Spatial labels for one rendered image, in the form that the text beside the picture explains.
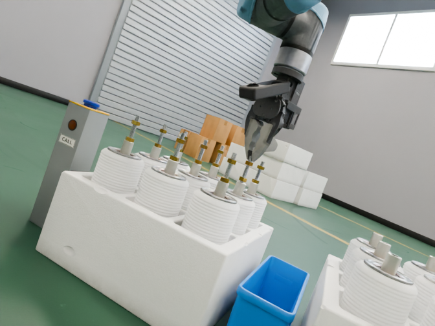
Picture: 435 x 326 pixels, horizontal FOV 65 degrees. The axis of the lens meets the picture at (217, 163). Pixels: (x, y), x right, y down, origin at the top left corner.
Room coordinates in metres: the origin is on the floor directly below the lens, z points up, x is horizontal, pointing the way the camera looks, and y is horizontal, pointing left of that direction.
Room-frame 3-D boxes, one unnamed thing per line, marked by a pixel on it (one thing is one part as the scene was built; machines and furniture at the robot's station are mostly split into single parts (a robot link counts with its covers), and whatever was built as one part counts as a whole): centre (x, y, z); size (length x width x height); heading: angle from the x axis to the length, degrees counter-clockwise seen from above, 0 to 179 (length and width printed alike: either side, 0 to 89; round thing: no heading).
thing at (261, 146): (0.76, -0.09, 0.38); 0.06 x 0.03 x 0.09; 137
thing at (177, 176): (0.69, 0.09, 0.25); 0.08 x 0.08 x 0.01
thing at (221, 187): (0.65, -0.02, 0.26); 0.02 x 0.02 x 0.03
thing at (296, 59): (0.77, -0.07, 0.57); 0.08 x 0.08 x 0.05
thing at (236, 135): (4.84, -0.08, 0.45); 0.30 x 0.24 x 0.30; 38
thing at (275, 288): (0.71, -0.21, 0.06); 0.30 x 0.11 x 0.12; 160
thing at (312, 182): (3.71, -0.91, 0.27); 0.39 x 0.39 x 0.18; 42
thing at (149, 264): (0.80, 0.04, 0.09); 0.39 x 0.39 x 0.18; 69
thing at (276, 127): (0.74, -0.08, 0.43); 0.05 x 0.02 x 0.09; 47
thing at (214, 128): (4.59, 0.18, 0.45); 0.30 x 0.24 x 0.30; 42
